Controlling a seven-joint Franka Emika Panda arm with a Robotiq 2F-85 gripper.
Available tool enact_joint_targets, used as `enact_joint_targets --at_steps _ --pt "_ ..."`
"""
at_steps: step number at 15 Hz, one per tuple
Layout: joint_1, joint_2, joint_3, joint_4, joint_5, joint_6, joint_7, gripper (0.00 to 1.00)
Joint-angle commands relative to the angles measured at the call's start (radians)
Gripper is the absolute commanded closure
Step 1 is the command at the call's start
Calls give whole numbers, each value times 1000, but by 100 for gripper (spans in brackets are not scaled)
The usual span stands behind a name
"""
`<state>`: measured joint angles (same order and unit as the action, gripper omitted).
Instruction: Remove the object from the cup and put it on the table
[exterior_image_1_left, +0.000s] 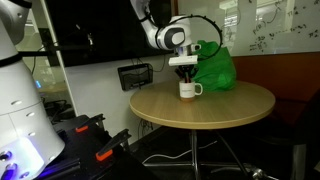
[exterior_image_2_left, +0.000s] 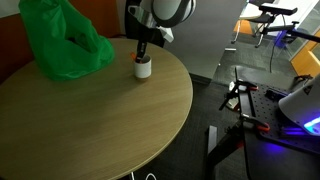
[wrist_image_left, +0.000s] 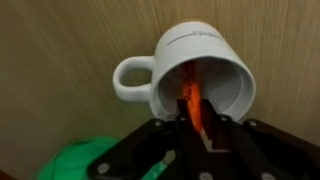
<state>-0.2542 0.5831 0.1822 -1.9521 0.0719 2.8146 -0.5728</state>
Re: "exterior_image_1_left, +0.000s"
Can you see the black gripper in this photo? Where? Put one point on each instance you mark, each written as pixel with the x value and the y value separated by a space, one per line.
pixel 185 69

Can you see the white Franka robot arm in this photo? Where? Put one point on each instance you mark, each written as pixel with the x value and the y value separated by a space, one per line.
pixel 23 110

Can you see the white ceramic mug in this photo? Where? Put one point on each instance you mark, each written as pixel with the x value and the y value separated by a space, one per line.
pixel 186 90

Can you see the green plastic bag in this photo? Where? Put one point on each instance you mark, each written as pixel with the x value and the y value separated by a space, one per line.
pixel 216 71

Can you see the metal table leg base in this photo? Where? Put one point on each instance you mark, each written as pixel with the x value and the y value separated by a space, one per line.
pixel 194 150

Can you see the whiteboard with writing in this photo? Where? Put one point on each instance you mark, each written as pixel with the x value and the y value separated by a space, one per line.
pixel 263 26

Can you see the brown red bench seat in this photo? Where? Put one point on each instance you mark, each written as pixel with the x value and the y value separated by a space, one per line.
pixel 286 86

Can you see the silver metal floor fitting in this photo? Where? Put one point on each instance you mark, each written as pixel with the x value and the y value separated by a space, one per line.
pixel 263 174

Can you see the black robot cart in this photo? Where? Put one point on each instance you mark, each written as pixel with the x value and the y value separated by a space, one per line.
pixel 90 156

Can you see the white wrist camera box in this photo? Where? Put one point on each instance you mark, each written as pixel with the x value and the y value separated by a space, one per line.
pixel 183 61

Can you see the large black wall screen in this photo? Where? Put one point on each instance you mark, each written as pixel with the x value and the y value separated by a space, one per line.
pixel 100 30

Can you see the black horizontal mount bar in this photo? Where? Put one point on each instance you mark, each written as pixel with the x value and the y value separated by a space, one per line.
pixel 60 50

